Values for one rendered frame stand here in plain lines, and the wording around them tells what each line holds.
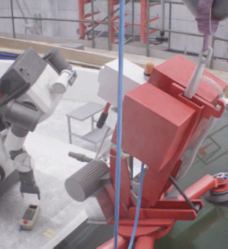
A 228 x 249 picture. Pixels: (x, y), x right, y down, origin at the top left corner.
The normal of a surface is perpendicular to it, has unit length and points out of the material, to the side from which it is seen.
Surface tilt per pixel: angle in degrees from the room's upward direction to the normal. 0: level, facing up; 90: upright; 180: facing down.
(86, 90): 90
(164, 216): 90
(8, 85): 103
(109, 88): 90
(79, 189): 90
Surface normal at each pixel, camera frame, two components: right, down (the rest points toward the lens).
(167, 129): -0.58, 0.39
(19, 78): -0.23, 0.65
